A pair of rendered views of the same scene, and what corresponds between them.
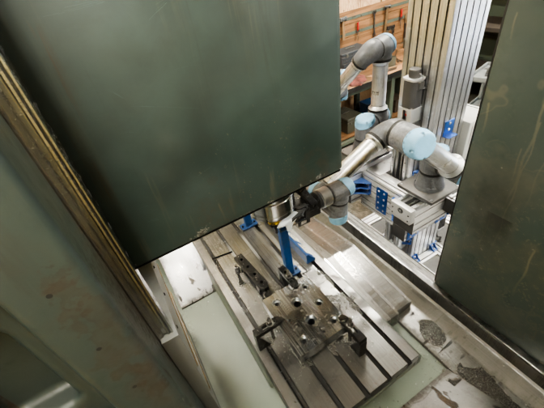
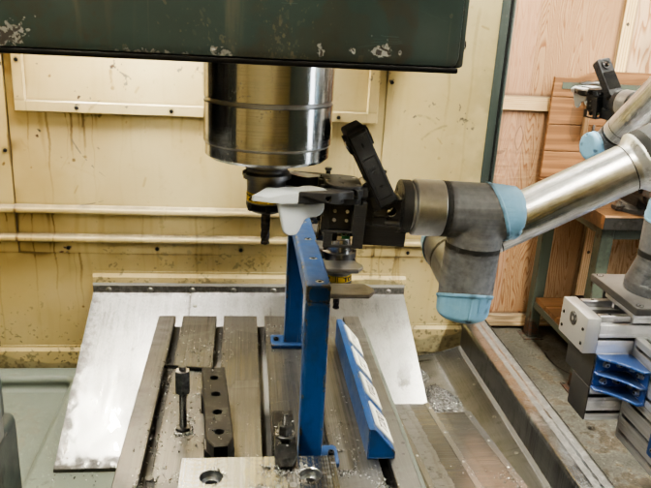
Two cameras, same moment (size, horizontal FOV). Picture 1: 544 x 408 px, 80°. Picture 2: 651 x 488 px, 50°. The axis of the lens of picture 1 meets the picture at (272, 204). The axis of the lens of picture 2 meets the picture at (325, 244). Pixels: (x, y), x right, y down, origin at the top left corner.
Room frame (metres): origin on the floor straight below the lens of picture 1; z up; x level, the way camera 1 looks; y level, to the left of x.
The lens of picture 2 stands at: (0.05, -0.32, 1.63)
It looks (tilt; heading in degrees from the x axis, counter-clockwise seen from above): 18 degrees down; 17
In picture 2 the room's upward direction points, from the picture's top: 3 degrees clockwise
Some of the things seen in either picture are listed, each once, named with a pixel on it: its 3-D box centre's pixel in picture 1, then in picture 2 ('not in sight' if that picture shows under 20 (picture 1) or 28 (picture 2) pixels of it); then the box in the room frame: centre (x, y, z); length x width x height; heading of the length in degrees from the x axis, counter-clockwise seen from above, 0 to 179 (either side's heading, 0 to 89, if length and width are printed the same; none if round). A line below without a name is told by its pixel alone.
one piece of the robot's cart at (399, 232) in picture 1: (421, 218); not in sight; (1.35, -0.85, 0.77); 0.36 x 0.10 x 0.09; 113
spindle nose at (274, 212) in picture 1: (269, 193); (268, 107); (0.86, 0.00, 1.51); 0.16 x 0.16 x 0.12
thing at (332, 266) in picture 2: not in sight; (343, 266); (1.15, -0.03, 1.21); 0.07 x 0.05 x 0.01; 114
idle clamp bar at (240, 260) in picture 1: (252, 274); (216, 418); (1.04, 0.15, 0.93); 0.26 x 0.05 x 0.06; 29
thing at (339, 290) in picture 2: not in sight; (352, 290); (1.05, -0.07, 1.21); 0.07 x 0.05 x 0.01; 114
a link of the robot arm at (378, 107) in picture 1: (379, 84); not in sight; (1.87, -0.75, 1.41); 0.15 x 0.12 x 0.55; 128
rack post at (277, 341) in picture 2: (244, 206); (294, 284); (1.43, 0.15, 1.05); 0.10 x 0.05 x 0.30; 114
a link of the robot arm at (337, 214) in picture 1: (335, 208); (464, 275); (0.99, -0.25, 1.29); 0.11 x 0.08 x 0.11; 20
